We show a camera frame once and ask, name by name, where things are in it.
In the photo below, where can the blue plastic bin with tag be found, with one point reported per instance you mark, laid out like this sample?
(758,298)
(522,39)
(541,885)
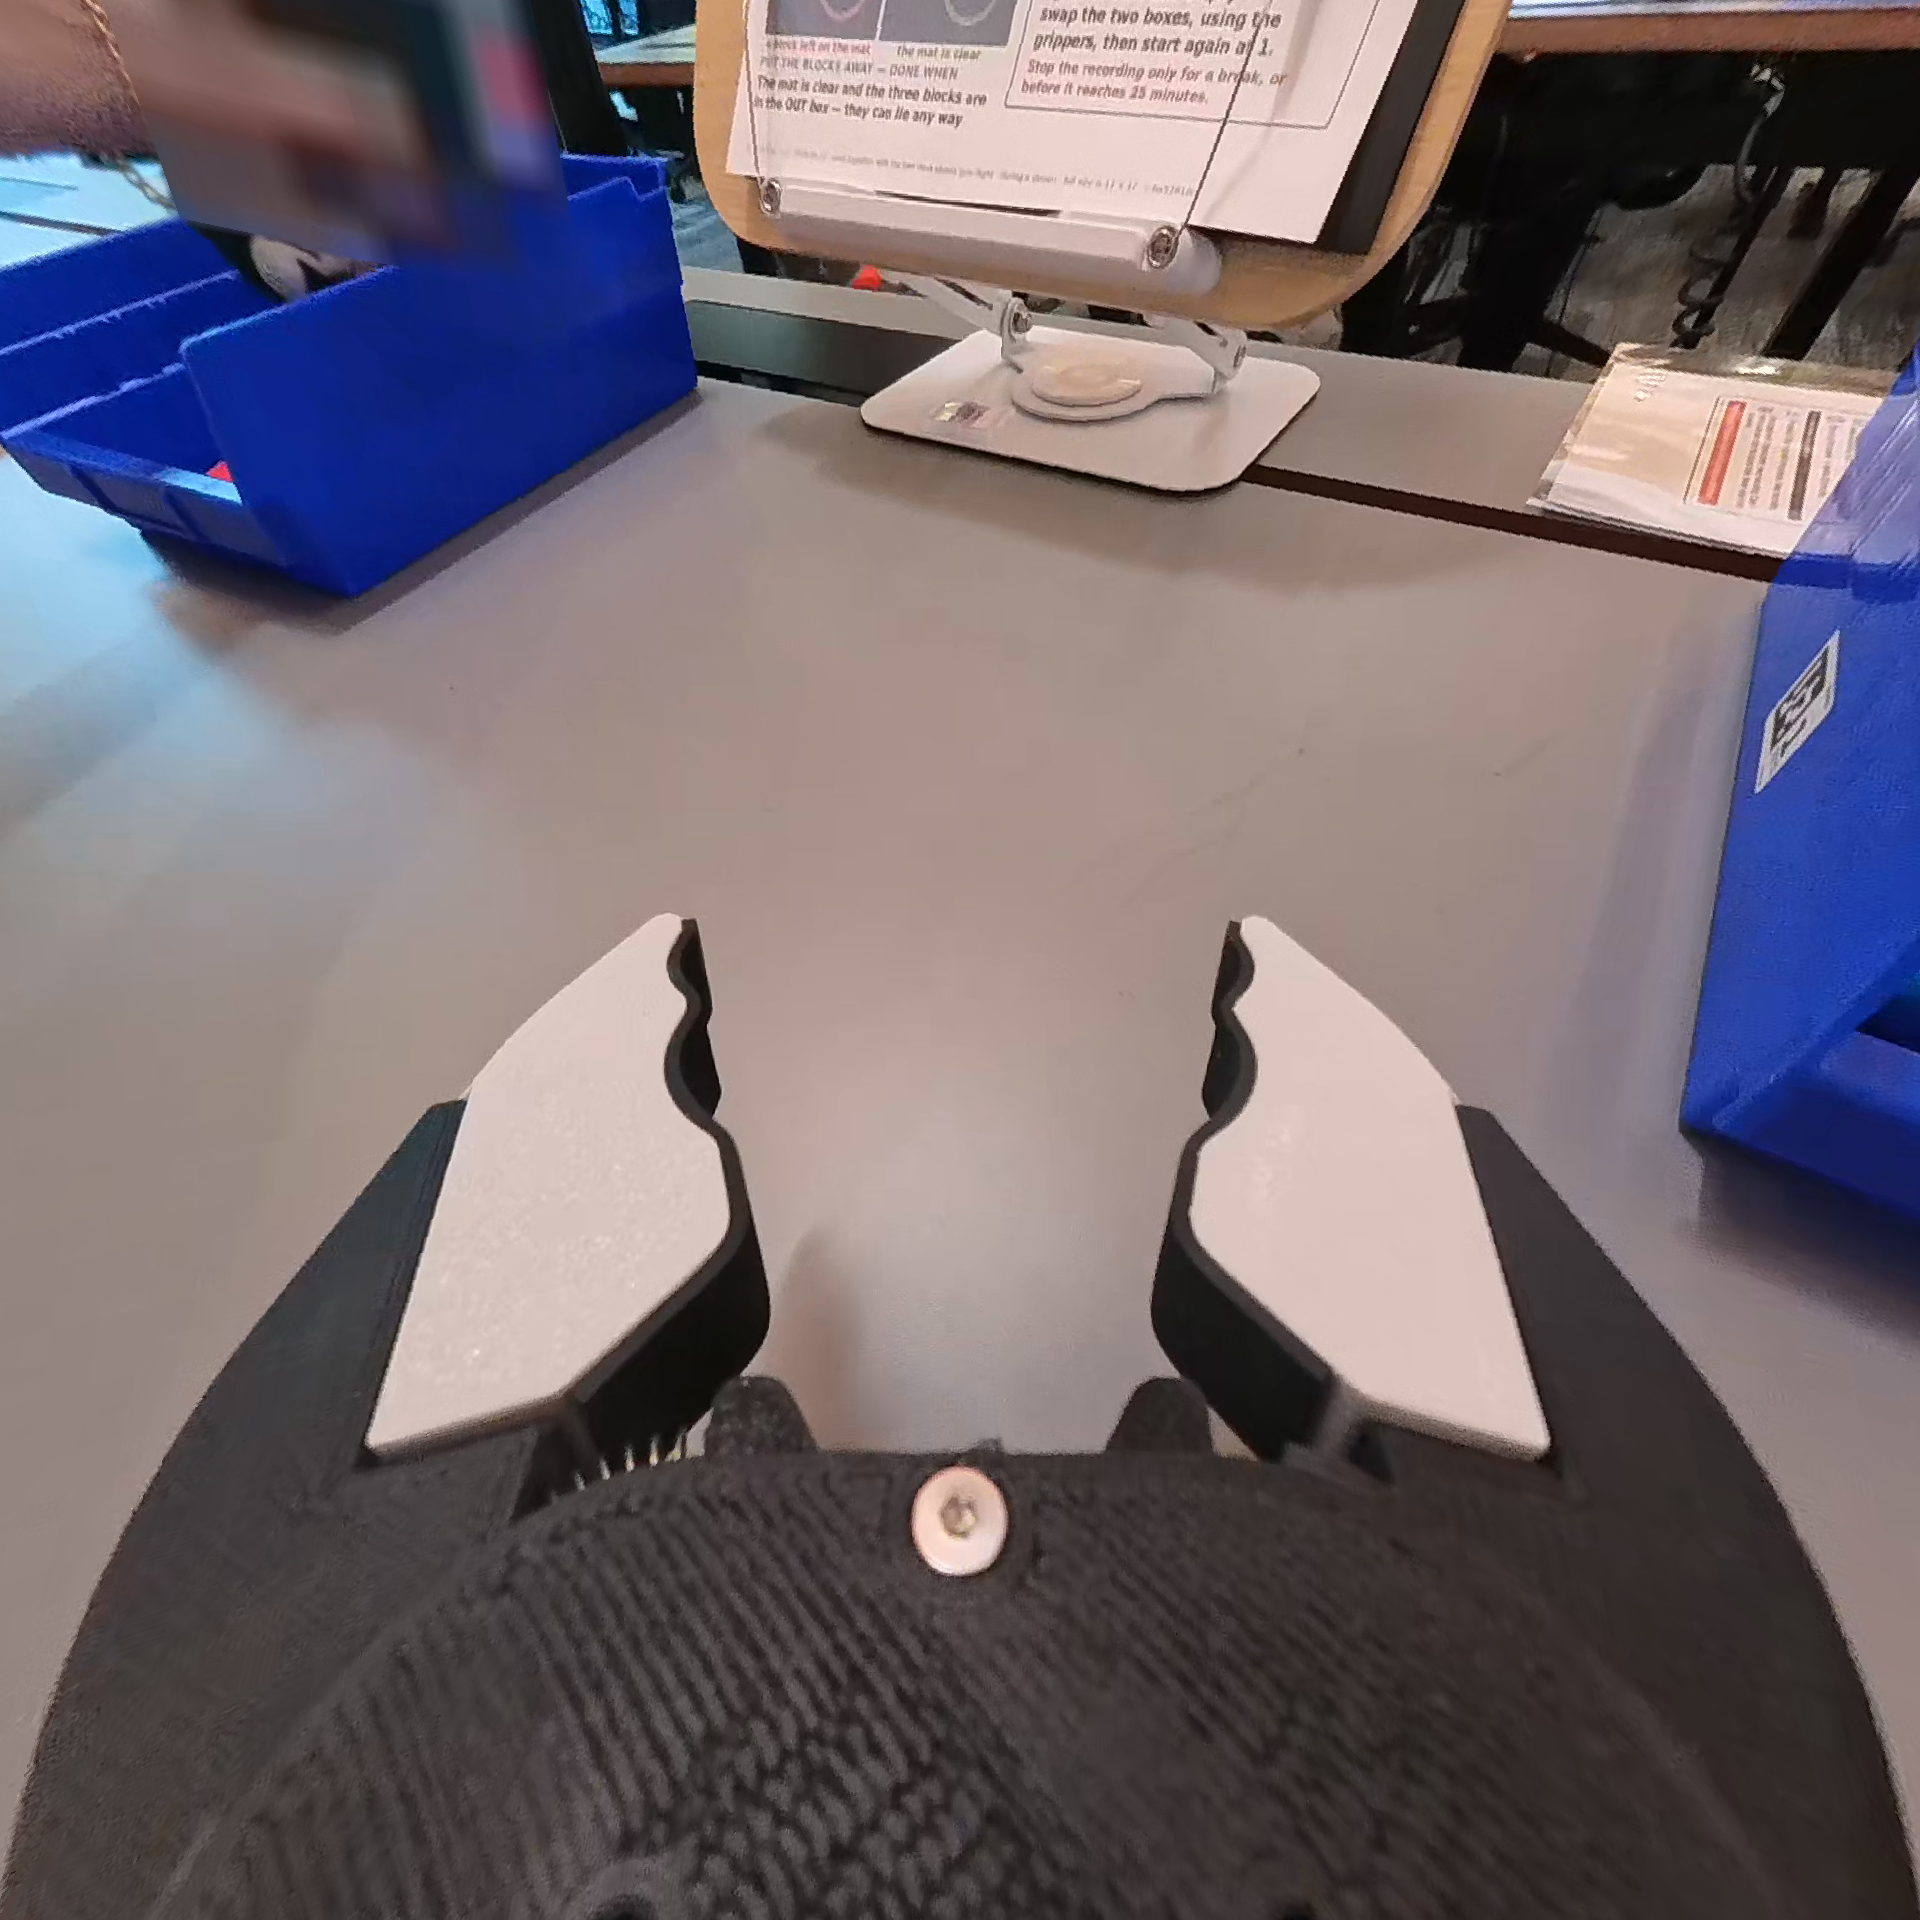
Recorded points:
(1815,902)

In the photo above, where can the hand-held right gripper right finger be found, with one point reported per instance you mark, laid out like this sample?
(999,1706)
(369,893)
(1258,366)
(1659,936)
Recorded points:
(1349,1200)

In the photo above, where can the person's left hand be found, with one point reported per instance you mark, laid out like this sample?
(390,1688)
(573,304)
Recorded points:
(270,76)

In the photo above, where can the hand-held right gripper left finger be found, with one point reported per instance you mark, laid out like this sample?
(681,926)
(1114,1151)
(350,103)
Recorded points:
(556,1200)

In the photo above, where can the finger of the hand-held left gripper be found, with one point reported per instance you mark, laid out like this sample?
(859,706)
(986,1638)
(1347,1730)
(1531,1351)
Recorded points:
(308,268)

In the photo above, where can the instruction sheet on stand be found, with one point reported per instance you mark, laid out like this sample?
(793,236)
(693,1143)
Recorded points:
(1081,421)

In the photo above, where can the paper sheet in plastic sleeve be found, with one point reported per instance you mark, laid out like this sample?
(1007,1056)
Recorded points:
(1682,452)

